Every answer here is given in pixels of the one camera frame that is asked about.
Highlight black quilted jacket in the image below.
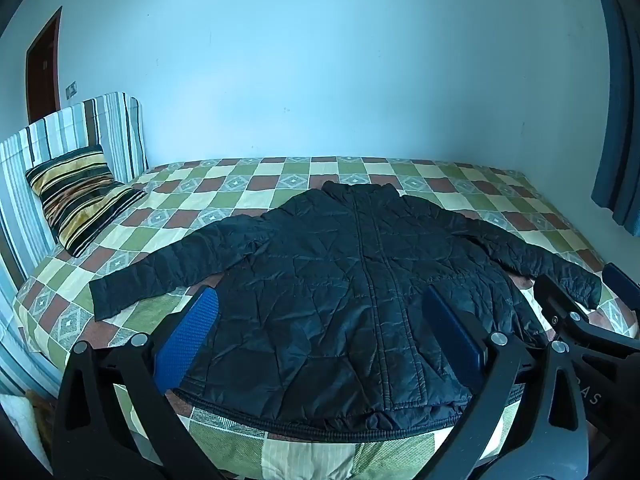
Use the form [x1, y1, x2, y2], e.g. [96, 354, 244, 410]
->
[89, 180, 603, 436]

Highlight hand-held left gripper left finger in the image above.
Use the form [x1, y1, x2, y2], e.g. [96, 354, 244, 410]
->
[51, 285, 222, 480]

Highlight brown wooden door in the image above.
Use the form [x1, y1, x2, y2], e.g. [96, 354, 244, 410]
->
[25, 6, 63, 125]

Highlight striped pillow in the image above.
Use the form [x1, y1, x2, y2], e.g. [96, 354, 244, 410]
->
[25, 144, 147, 258]

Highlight blue curtain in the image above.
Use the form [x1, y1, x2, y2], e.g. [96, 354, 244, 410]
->
[590, 0, 640, 238]

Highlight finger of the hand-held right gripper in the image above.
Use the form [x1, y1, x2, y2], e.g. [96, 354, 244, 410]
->
[533, 274, 640, 358]
[601, 262, 640, 322]

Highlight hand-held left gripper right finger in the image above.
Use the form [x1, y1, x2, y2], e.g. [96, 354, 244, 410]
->
[422, 285, 593, 480]

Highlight striped upholstered headboard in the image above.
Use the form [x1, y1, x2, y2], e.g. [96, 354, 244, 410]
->
[0, 91, 150, 401]

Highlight checkered bedspread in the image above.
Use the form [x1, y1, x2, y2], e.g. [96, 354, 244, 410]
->
[12, 156, 640, 480]

